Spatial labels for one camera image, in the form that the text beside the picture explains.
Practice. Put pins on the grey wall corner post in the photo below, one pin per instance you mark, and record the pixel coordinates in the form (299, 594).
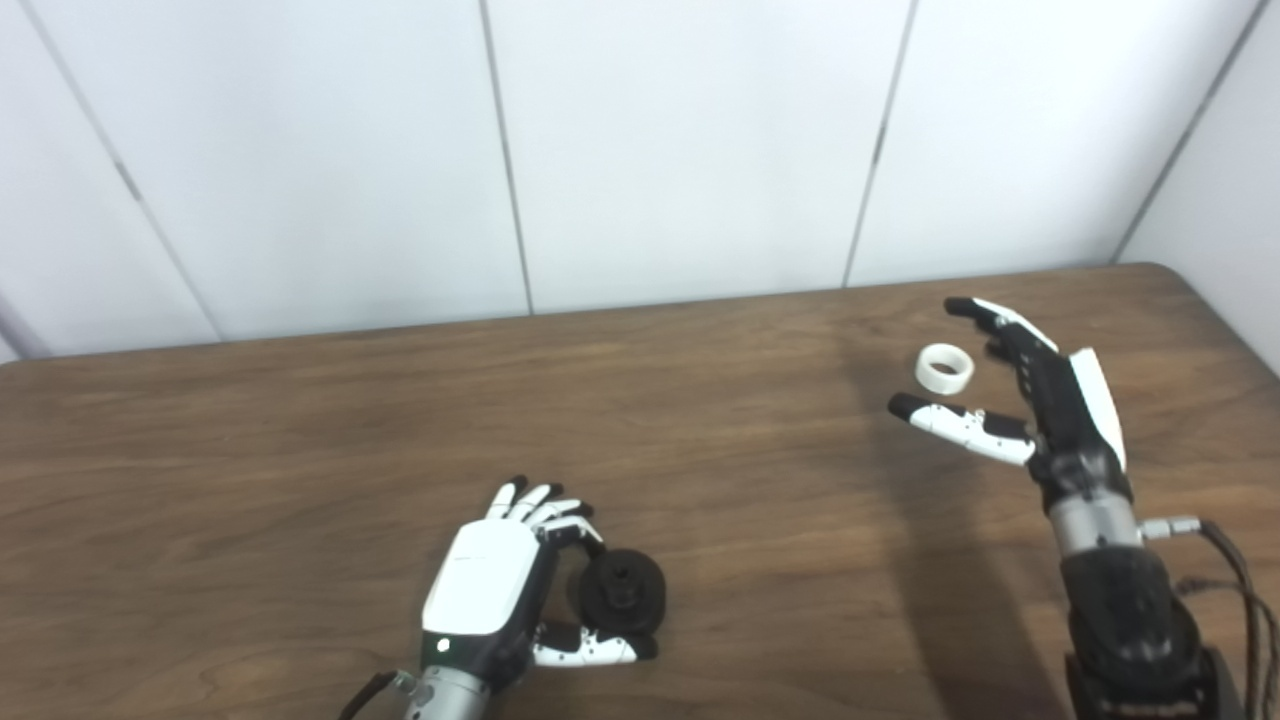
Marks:
(18, 330)

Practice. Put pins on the black and white right hand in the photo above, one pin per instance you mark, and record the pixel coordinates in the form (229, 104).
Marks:
(1070, 420)

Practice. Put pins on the round black part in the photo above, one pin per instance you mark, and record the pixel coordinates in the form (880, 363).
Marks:
(625, 595)

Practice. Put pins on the black and white left hand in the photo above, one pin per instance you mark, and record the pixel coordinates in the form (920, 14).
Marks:
(480, 580)

